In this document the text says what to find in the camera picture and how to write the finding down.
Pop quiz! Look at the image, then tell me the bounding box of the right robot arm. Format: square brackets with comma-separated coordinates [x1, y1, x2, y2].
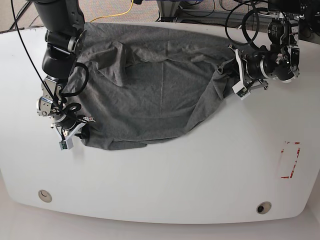
[26, 0, 94, 150]

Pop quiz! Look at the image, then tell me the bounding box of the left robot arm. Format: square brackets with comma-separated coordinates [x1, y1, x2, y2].
[229, 0, 305, 99]

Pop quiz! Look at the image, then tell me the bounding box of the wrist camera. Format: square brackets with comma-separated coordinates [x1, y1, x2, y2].
[59, 138, 74, 150]
[232, 82, 251, 101]

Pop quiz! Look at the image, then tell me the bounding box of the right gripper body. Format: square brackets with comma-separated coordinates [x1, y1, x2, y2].
[50, 115, 96, 140]

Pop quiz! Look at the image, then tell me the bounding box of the right table grommet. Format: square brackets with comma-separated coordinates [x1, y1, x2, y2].
[256, 201, 272, 215]

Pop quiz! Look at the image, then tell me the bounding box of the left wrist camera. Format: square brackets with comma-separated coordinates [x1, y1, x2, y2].
[232, 82, 251, 101]

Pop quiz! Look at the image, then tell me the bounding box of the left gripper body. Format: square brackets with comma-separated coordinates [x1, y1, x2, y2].
[228, 44, 271, 92]

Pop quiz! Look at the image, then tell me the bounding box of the red tape rectangle marking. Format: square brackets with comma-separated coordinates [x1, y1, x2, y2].
[277, 141, 301, 179]

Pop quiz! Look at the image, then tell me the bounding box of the left table grommet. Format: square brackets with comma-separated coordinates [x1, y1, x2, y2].
[38, 189, 52, 203]

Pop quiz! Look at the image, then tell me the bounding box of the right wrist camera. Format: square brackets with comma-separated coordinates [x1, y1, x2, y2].
[59, 138, 74, 150]

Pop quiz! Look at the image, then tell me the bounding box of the grey t-shirt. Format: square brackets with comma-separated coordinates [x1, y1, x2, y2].
[69, 23, 239, 151]

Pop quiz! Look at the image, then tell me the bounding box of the yellow cable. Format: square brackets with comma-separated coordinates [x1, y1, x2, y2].
[89, 0, 133, 23]

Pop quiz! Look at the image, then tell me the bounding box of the table grommet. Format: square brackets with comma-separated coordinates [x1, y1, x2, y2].
[38, 189, 52, 203]
[256, 201, 272, 215]

